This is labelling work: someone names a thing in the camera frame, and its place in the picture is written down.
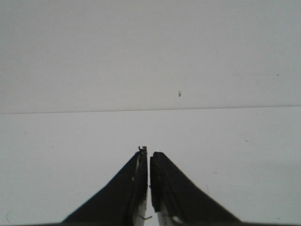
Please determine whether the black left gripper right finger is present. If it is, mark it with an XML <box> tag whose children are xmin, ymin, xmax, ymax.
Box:
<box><xmin>150</xmin><ymin>152</ymin><xmax>241</xmax><ymax>223</ymax></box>

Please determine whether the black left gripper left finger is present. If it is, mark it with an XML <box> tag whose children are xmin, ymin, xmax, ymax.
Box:
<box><xmin>63</xmin><ymin>146</ymin><xmax>148</xmax><ymax>223</ymax></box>

